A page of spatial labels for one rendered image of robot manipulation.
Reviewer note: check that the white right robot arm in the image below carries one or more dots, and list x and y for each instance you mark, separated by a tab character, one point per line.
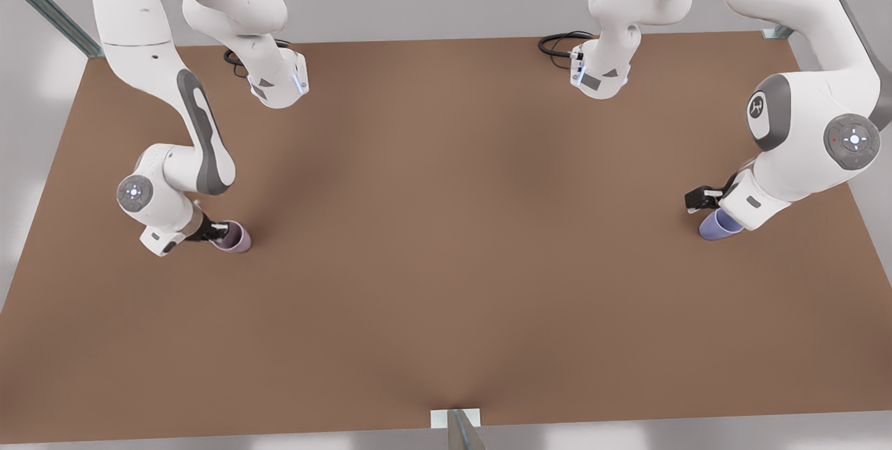
195	115

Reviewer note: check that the pink cup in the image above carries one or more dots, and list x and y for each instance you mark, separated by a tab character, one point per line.
235	237

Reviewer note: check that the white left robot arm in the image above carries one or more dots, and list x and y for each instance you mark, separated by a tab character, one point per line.
808	122

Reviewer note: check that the purple cup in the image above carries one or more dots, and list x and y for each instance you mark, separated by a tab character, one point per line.
718	226

